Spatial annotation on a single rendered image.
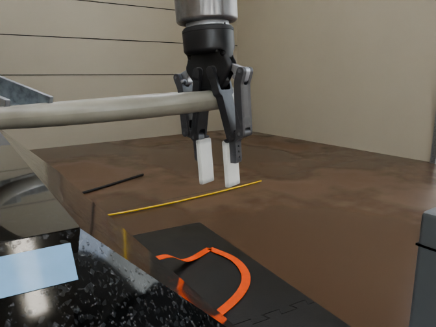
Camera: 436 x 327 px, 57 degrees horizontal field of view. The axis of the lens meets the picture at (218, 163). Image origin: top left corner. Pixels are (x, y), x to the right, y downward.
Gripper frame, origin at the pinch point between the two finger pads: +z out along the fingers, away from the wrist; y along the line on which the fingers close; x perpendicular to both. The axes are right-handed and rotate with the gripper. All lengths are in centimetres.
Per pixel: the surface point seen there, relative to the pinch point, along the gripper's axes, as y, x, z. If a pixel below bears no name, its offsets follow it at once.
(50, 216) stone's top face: 3.0, 26.1, 1.0
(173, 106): 0.1, 8.4, -9.5
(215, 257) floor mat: 99, -114, 82
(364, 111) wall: 144, -494, 35
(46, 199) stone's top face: 9.1, 23.2, 0.6
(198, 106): -0.9, 4.5, -9.1
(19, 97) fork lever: 53, 3, -13
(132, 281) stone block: -4.8, 22.2, 8.4
